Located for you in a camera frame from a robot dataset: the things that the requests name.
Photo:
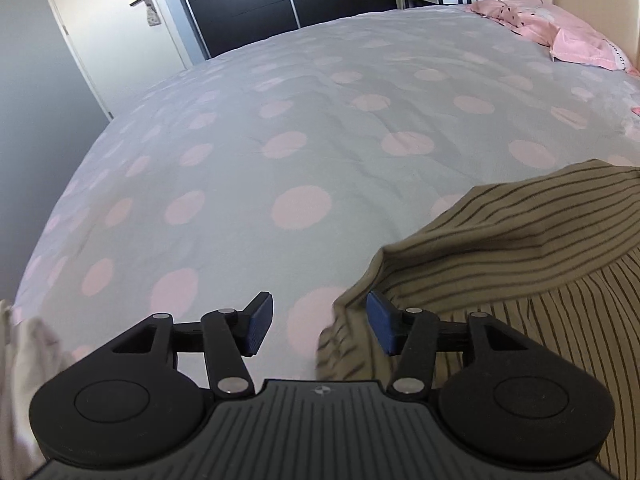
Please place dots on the white cloth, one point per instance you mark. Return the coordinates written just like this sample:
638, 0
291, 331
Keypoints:
25, 360

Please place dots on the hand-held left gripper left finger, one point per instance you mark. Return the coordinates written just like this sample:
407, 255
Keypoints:
257, 325

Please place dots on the black wardrobe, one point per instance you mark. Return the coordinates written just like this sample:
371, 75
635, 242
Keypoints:
240, 0

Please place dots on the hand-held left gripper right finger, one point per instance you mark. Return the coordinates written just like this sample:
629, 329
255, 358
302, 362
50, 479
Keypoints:
382, 322

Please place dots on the white door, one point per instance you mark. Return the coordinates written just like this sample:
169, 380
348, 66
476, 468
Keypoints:
100, 35

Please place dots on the olive striped shirt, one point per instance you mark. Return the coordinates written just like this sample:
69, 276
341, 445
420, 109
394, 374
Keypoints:
500, 240

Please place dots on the grey pink-dotted bed duvet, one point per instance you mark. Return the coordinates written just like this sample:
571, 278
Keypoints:
300, 135

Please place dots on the pink pillow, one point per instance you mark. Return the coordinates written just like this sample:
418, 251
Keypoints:
565, 30

